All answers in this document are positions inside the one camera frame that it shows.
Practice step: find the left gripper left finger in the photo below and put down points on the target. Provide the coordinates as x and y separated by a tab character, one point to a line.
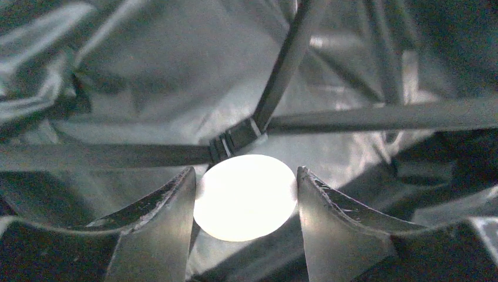
148	240

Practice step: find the black ribbed hard-shell suitcase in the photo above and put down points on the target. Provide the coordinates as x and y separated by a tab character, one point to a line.
393	103

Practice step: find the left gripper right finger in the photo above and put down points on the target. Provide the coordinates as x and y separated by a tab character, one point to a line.
345	240

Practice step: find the white bottle orange logo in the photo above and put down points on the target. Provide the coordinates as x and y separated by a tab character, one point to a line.
245	197

